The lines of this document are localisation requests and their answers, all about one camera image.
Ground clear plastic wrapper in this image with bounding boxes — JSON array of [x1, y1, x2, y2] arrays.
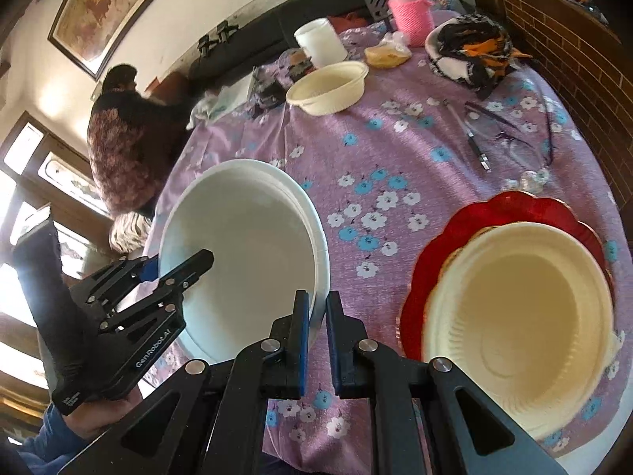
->
[[518, 168, 551, 194]]

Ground purple floral tablecloth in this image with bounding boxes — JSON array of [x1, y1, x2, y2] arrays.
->
[[141, 7, 624, 475]]

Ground black sofa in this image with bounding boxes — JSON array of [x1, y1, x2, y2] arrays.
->
[[187, 0, 468, 92]]

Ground pen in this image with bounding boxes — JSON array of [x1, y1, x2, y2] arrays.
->
[[446, 100, 493, 173]]

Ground white cup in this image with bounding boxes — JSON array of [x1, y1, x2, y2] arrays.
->
[[294, 18, 348, 68]]

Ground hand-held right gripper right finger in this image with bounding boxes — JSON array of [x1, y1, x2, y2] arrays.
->
[[325, 291, 567, 475]]

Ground black slotted spatula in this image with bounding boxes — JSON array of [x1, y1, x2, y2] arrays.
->
[[362, 0, 396, 25]]

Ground black white patterned scarf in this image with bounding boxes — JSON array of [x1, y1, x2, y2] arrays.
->
[[424, 14, 540, 101]]

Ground person's left forearm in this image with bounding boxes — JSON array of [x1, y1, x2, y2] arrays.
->
[[20, 403, 107, 475]]

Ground brick pattern wooden cabinet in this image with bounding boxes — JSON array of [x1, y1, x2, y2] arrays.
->
[[465, 0, 633, 219]]

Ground red scalloped plate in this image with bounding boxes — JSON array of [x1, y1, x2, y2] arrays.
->
[[397, 190, 616, 357], [421, 222, 500, 352]]

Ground framed wall picture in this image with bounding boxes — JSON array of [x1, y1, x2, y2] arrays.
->
[[48, 0, 196, 81]]

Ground person's left hand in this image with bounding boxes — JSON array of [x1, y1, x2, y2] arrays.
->
[[66, 388, 144, 439]]

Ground patterned fabric bundle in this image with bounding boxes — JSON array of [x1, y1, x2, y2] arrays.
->
[[108, 213, 149, 258]]

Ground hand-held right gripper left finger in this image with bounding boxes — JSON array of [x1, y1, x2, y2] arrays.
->
[[64, 291, 311, 475]]

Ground eyeglasses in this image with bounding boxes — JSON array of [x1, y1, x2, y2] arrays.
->
[[464, 100, 555, 171]]

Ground bagged bread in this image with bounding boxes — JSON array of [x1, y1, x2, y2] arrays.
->
[[364, 31, 412, 70]]

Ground cream ribbed bowl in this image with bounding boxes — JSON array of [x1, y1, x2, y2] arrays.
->
[[422, 222, 620, 442], [285, 61, 370, 117]]

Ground wooden glazed door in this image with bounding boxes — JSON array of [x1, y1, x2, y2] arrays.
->
[[0, 111, 117, 416]]

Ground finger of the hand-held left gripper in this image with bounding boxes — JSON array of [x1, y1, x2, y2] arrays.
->
[[72, 256, 159, 308], [99, 250, 215, 334]]

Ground white bowl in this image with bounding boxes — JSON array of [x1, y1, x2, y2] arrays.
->
[[157, 161, 318, 363], [198, 158, 331, 364]]

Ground pink sleeved bottle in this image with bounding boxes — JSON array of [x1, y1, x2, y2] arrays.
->
[[382, 0, 436, 49]]

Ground brown armchair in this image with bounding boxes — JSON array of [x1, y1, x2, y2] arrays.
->
[[147, 72, 193, 106]]

